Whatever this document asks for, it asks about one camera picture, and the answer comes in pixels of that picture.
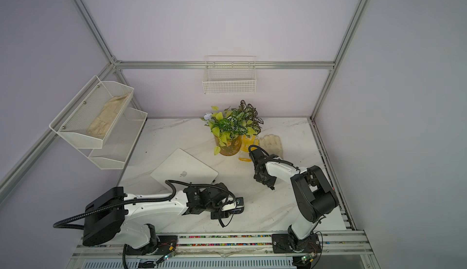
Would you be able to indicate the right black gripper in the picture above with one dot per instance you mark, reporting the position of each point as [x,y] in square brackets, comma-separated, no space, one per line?
[271,182]

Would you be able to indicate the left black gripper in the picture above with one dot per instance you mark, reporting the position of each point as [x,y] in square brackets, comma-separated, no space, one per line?
[221,215]

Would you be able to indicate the white laptop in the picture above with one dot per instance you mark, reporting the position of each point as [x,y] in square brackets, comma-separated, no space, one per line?
[181,166]

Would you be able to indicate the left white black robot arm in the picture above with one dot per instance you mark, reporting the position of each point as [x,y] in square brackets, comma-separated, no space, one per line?
[126,218]

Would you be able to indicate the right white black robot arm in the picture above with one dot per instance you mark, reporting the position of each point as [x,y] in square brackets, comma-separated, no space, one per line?
[315,198]

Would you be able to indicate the yellow glass cup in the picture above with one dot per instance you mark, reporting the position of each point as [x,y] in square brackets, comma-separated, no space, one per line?
[247,141]

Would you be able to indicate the beige work glove on table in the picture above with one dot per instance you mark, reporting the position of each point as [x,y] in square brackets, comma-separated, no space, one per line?
[272,144]

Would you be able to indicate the potted green plant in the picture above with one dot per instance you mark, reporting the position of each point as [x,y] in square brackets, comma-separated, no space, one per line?
[229,126]

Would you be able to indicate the beige glove in basket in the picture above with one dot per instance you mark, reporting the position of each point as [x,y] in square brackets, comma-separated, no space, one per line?
[102,124]

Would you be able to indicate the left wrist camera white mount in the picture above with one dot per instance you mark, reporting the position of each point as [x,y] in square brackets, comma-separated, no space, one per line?
[236,207]

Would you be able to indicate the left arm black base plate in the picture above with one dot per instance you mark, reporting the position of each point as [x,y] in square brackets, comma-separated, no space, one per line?
[160,246]

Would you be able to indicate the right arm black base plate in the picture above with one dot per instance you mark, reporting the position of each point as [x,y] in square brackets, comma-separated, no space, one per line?
[285,243]

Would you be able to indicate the white wire wall basket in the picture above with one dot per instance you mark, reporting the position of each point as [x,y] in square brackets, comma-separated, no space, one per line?
[229,75]

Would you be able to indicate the aluminium front rail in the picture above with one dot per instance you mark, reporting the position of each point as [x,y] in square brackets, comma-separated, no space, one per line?
[234,250]

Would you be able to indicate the white two-tier wall basket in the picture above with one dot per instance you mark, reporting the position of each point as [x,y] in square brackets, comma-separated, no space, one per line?
[113,151]

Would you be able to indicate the aluminium frame profiles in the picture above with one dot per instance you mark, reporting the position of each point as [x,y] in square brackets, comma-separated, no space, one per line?
[13,179]

